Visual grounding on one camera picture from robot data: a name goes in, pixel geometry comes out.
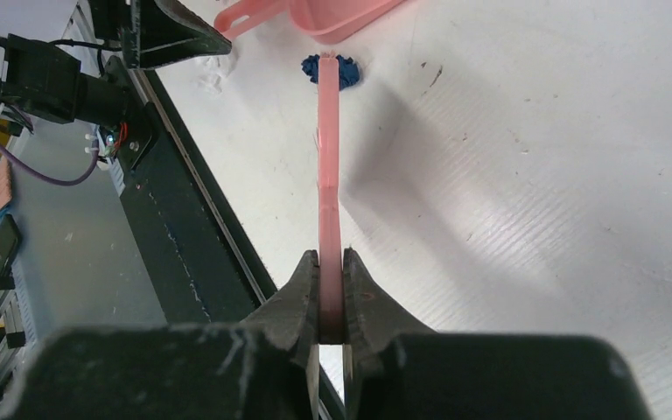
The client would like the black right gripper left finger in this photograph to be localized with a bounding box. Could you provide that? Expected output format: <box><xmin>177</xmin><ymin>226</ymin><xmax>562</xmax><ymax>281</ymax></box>
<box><xmin>243</xmin><ymin>250</ymin><xmax>320</xmax><ymax>419</ymax></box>

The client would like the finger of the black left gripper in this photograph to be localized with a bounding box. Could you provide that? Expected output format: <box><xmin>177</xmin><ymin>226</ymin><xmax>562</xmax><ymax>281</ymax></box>
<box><xmin>120</xmin><ymin>0</ymin><xmax>232</xmax><ymax>70</ymax></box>

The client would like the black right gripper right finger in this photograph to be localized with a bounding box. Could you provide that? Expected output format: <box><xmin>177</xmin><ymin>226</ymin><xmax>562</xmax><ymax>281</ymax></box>
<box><xmin>343</xmin><ymin>248</ymin><xmax>434</xmax><ymax>419</ymax></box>

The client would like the pink hand brush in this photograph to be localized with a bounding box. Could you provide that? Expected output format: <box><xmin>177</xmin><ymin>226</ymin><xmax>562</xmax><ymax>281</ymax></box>
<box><xmin>317</xmin><ymin>74</ymin><xmax>345</xmax><ymax>345</ymax></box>

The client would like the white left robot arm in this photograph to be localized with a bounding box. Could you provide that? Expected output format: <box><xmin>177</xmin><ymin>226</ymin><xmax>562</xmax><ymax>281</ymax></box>
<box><xmin>0</xmin><ymin>1</ymin><xmax>232</xmax><ymax>171</ymax></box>

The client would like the white paper scrap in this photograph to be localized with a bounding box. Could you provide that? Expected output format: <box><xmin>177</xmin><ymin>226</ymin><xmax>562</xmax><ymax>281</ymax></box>
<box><xmin>193</xmin><ymin>50</ymin><xmax>238</xmax><ymax>95</ymax></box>

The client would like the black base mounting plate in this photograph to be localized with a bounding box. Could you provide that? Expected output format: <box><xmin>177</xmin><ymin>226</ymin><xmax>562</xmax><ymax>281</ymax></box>
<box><xmin>98</xmin><ymin>54</ymin><xmax>346</xmax><ymax>420</ymax></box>

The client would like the pink plastic dustpan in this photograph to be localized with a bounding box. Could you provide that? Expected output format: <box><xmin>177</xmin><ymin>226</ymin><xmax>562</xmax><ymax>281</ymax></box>
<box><xmin>213</xmin><ymin>0</ymin><xmax>403</xmax><ymax>45</ymax></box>

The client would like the dark blue paper scrap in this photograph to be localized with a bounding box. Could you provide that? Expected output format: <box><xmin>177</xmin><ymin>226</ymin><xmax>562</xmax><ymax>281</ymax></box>
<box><xmin>300</xmin><ymin>54</ymin><xmax>362</xmax><ymax>91</ymax></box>

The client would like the black smartphone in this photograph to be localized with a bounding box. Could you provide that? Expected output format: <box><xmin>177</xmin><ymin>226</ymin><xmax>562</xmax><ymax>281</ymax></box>
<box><xmin>0</xmin><ymin>214</ymin><xmax>22</xmax><ymax>291</ymax></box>

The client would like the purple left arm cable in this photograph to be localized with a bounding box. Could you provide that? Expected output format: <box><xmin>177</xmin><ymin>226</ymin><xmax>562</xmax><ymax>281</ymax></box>
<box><xmin>0</xmin><ymin>92</ymin><xmax>102</xmax><ymax>188</ymax></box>

